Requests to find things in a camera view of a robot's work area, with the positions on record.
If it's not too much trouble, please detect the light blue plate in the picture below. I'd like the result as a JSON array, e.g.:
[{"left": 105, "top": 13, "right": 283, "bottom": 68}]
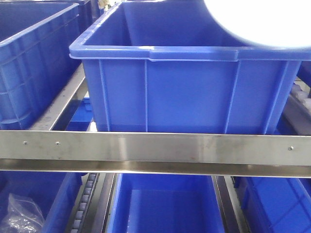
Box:
[{"left": 205, "top": 0, "right": 311, "bottom": 49}]

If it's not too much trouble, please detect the blue upper crate centre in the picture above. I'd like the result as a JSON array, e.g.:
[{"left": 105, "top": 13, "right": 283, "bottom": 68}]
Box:
[{"left": 69, "top": 0, "right": 311, "bottom": 134}]

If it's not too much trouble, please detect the blue crate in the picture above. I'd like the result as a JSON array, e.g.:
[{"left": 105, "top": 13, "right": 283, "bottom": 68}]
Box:
[
  {"left": 69, "top": 0, "right": 311, "bottom": 134},
  {"left": 0, "top": 0, "right": 80, "bottom": 130},
  {"left": 0, "top": 171, "right": 83, "bottom": 233},
  {"left": 106, "top": 174, "right": 225, "bottom": 233},
  {"left": 233, "top": 177, "right": 311, "bottom": 233}
]

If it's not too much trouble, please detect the blue lower crate centre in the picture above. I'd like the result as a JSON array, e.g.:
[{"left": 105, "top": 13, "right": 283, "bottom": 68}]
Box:
[{"left": 106, "top": 174, "right": 225, "bottom": 233}]

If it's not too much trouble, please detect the roller track strip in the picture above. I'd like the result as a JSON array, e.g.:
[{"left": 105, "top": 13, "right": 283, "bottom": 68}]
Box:
[{"left": 70, "top": 173, "right": 100, "bottom": 233}]

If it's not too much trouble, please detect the blue lower crate left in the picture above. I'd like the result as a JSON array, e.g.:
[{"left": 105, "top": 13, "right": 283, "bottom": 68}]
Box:
[{"left": 0, "top": 171, "right": 83, "bottom": 233}]

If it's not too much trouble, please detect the blue upper crate left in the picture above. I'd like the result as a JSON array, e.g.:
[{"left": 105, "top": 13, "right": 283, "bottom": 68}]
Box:
[{"left": 0, "top": 0, "right": 80, "bottom": 130}]

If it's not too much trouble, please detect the blue lower crate right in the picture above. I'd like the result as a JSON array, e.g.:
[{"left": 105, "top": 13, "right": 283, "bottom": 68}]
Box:
[{"left": 233, "top": 177, "right": 311, "bottom": 233}]

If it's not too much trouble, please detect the clear plastic bag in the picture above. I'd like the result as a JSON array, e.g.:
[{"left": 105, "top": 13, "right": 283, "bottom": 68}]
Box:
[{"left": 0, "top": 193, "right": 45, "bottom": 233}]

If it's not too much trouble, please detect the upper steel shelf rail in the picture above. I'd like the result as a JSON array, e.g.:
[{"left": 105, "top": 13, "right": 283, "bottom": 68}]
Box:
[{"left": 0, "top": 131, "right": 311, "bottom": 178}]

